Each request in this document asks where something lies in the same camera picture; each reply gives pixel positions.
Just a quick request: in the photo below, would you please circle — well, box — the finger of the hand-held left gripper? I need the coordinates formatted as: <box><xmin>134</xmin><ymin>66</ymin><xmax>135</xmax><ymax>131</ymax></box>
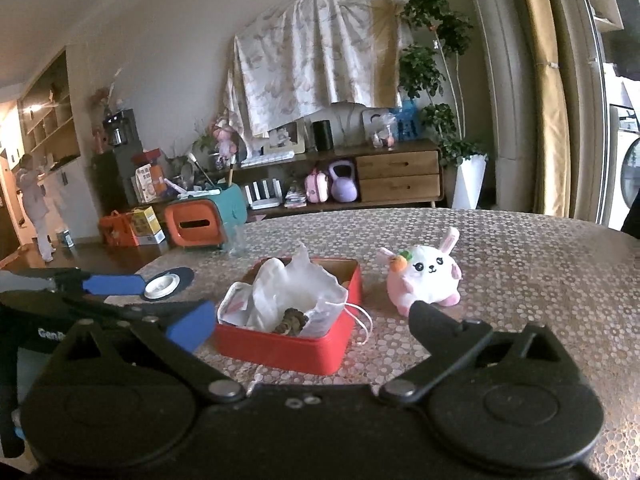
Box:
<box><xmin>45</xmin><ymin>291</ymin><xmax>168</xmax><ymax>328</ymax></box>
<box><xmin>0</xmin><ymin>267</ymin><xmax>147</xmax><ymax>297</ymax></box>

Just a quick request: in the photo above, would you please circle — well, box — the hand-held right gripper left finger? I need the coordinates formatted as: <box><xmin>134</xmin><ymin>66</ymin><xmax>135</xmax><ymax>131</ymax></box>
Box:
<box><xmin>44</xmin><ymin>300</ymin><xmax>249</xmax><ymax>405</ymax></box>

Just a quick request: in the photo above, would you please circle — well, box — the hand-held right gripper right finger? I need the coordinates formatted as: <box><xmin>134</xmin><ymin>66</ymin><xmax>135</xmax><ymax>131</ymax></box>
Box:
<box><xmin>379</xmin><ymin>299</ymin><xmax>577</xmax><ymax>403</ymax></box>

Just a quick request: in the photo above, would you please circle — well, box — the blue printed child face mask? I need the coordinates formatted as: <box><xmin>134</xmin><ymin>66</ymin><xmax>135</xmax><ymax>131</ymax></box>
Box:
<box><xmin>218</xmin><ymin>281</ymin><xmax>258</xmax><ymax>329</ymax></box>

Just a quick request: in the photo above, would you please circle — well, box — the brown hair scrunchie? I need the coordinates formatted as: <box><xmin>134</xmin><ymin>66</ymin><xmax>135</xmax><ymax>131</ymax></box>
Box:
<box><xmin>274</xmin><ymin>308</ymin><xmax>307</xmax><ymax>336</ymax></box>

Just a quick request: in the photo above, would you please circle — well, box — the red tin box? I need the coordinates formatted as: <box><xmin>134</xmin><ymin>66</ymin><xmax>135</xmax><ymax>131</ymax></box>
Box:
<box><xmin>214</xmin><ymin>256</ymin><xmax>362</xmax><ymax>376</ymax></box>

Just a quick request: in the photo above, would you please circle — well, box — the white lace cloth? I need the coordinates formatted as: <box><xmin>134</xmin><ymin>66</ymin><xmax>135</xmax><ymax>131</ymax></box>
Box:
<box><xmin>247</xmin><ymin>241</ymin><xmax>348</xmax><ymax>333</ymax></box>

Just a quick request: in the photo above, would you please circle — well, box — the white tape roll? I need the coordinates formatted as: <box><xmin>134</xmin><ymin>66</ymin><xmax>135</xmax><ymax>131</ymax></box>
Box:
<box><xmin>143</xmin><ymin>272</ymin><xmax>181</xmax><ymax>298</ymax></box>

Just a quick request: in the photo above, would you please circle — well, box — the dark round coaster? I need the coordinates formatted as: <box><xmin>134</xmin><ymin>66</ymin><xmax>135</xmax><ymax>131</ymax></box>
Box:
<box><xmin>139</xmin><ymin>266</ymin><xmax>196</xmax><ymax>303</ymax></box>

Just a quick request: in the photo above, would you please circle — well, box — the white bunny plush toy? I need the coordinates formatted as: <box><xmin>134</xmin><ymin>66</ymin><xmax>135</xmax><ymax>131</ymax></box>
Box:
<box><xmin>377</xmin><ymin>226</ymin><xmax>462</xmax><ymax>318</ymax></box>

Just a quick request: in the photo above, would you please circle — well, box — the orange bag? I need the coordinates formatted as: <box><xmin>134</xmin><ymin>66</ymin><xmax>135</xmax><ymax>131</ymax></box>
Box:
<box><xmin>98</xmin><ymin>210</ymin><xmax>140</xmax><ymax>248</ymax></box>

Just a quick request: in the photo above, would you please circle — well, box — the yellow carton box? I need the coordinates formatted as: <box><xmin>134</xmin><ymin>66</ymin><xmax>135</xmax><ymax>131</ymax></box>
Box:
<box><xmin>129</xmin><ymin>205</ymin><xmax>167</xmax><ymax>246</ymax></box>

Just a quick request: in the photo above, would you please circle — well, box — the clear glass cup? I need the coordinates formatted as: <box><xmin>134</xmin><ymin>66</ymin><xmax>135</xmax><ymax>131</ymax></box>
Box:
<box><xmin>227</xmin><ymin>222</ymin><xmax>249</xmax><ymax>257</ymax></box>

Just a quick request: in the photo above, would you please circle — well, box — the white and orange snack box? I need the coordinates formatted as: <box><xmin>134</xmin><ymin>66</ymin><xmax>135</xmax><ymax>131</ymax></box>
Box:
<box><xmin>134</xmin><ymin>162</ymin><xmax>168</xmax><ymax>197</ymax></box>

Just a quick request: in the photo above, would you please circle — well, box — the teal and orange tissue box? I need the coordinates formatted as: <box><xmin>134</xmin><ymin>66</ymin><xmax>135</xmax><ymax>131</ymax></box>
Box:
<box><xmin>164</xmin><ymin>182</ymin><xmax>248</xmax><ymax>251</ymax></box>

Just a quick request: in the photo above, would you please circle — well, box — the white router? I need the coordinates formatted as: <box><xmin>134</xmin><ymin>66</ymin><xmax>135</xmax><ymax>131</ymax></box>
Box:
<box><xmin>243</xmin><ymin>179</ymin><xmax>282</xmax><ymax>211</ymax></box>

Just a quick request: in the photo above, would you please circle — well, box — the white planter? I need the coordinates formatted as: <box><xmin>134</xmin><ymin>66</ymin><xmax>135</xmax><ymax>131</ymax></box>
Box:
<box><xmin>452</xmin><ymin>154</ymin><xmax>488</xmax><ymax>211</ymax></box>

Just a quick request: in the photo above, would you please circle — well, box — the wooden drawer cabinet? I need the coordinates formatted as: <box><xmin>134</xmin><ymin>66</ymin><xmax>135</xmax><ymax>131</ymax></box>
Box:
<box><xmin>220</xmin><ymin>139</ymin><xmax>445</xmax><ymax>208</ymax></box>

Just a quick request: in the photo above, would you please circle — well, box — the black water dispenser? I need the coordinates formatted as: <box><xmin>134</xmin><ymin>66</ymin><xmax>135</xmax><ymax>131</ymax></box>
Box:
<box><xmin>92</xmin><ymin>108</ymin><xmax>146</xmax><ymax>211</ymax></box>

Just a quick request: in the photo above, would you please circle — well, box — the purple kettlebell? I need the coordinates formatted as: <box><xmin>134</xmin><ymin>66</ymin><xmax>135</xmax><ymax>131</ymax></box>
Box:
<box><xmin>328</xmin><ymin>160</ymin><xmax>360</xmax><ymax>202</ymax></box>

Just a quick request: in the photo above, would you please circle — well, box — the stack of small books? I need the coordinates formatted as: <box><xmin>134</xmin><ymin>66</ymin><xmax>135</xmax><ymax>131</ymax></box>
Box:
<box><xmin>284</xmin><ymin>184</ymin><xmax>309</xmax><ymax>209</ymax></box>

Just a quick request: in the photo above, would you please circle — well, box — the pink toy case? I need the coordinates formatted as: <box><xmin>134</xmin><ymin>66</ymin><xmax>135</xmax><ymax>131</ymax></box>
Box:
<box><xmin>305</xmin><ymin>169</ymin><xmax>332</xmax><ymax>204</ymax></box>

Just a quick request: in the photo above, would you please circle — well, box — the pink doll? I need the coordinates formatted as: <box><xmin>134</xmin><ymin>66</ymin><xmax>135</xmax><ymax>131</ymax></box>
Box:
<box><xmin>212</xmin><ymin>117</ymin><xmax>240</xmax><ymax>171</ymax></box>

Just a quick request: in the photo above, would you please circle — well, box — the white keyboard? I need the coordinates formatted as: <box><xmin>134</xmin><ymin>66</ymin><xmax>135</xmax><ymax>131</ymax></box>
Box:
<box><xmin>240</xmin><ymin>151</ymin><xmax>296</xmax><ymax>167</ymax></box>

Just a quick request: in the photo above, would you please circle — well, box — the glass globe ornament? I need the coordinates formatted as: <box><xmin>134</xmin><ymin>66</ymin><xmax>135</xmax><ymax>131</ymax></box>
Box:
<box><xmin>372</xmin><ymin>115</ymin><xmax>398</xmax><ymax>150</ymax></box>

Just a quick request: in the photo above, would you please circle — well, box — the black speaker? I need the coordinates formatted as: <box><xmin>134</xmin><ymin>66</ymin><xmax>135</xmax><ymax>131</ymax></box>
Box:
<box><xmin>313</xmin><ymin>119</ymin><xmax>335</xmax><ymax>152</ymax></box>

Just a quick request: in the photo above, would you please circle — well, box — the white shell shaped ornament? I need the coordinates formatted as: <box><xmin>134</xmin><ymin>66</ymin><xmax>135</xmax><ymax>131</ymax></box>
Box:
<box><xmin>330</xmin><ymin>101</ymin><xmax>369</xmax><ymax>147</ymax></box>

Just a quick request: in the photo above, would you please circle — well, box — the white standing air conditioner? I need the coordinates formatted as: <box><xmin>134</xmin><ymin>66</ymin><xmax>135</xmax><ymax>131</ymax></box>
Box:
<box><xmin>462</xmin><ymin>0</ymin><xmax>571</xmax><ymax>218</ymax></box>

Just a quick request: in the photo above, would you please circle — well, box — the yellow curtain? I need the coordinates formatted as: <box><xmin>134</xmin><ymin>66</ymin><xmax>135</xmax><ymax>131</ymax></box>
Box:
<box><xmin>515</xmin><ymin>0</ymin><xmax>591</xmax><ymax>221</ymax></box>

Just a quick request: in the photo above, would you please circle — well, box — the washing machine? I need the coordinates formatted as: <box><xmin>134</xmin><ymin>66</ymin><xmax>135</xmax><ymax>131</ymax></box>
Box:
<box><xmin>607</xmin><ymin>105</ymin><xmax>640</xmax><ymax>231</ymax></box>

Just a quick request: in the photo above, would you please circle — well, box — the floral bed sheet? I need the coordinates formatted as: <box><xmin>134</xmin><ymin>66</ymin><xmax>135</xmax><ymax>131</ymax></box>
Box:
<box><xmin>222</xmin><ymin>0</ymin><xmax>413</xmax><ymax>138</ymax></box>

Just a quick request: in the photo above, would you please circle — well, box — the green potted plant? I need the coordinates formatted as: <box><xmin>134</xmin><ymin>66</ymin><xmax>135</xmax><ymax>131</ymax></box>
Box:
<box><xmin>397</xmin><ymin>0</ymin><xmax>488</xmax><ymax>168</ymax></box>

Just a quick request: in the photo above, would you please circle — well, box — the wooden wall shelf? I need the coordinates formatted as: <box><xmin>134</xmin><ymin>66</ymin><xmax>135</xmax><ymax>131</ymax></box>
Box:
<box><xmin>19</xmin><ymin>46</ymin><xmax>82</xmax><ymax>172</ymax></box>

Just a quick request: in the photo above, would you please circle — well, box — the photo frame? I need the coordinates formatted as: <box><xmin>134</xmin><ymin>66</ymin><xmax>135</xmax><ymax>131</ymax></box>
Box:
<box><xmin>264</xmin><ymin>122</ymin><xmax>306</xmax><ymax>156</ymax></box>

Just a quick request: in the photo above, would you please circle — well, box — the white picture frame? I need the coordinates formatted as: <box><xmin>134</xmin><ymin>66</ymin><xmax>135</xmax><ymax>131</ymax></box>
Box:
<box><xmin>361</xmin><ymin>107</ymin><xmax>392</xmax><ymax>142</ymax></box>

